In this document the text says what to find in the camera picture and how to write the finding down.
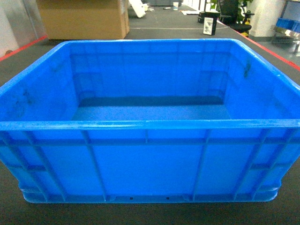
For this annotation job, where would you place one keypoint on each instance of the large blue plastic crate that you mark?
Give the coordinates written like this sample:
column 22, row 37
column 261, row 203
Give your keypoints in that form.
column 150, row 121

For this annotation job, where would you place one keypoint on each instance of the large cardboard box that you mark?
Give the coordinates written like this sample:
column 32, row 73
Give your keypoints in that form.
column 84, row 19

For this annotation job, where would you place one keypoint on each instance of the white foam piece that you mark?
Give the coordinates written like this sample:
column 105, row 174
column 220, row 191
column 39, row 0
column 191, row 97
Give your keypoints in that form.
column 139, row 7

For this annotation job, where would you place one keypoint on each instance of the black and white sign board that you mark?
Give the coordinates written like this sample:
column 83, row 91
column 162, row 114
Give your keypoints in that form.
column 208, row 26

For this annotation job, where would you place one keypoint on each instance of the white paper cup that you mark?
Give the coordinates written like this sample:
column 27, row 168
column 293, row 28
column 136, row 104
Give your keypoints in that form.
column 175, row 6

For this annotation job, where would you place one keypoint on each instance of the black office chair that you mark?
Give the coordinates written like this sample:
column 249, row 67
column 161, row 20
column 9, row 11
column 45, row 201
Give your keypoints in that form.
column 245, row 27

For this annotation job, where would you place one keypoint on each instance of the small blue bin background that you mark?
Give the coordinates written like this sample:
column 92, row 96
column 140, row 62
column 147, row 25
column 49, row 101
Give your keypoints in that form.
column 288, row 24

